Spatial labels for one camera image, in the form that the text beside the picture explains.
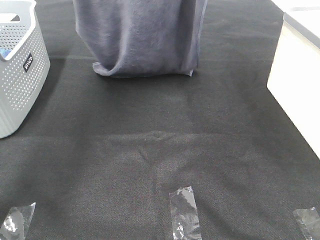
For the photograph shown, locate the black table cloth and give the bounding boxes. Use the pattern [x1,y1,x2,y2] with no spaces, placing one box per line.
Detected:
[0,0,320,240]

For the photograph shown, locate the clear tape strip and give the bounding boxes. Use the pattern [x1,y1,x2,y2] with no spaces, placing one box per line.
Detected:
[169,186,202,240]
[292,207,320,240]
[0,202,36,240]

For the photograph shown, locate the left clear tape strip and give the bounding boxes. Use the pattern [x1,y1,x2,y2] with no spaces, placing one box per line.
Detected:
[0,202,36,240]

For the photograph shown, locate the white storage box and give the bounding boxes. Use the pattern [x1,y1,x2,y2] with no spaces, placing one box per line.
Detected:
[267,6,320,156]

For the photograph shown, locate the right clear tape strip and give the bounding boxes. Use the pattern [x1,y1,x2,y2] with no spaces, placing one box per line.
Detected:
[292,207,320,240]

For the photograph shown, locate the grey-blue towel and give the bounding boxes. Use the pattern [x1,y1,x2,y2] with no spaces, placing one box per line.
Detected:
[73,0,207,78]

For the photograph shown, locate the grey perforated plastic basket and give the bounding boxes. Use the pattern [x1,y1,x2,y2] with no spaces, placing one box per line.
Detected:
[0,0,51,139]

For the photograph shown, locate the blue cloth in basket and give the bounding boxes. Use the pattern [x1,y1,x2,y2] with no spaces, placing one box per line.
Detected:
[0,48,11,59]

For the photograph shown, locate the middle clear tape strip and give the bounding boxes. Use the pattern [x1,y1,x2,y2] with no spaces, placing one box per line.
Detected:
[169,186,202,240]

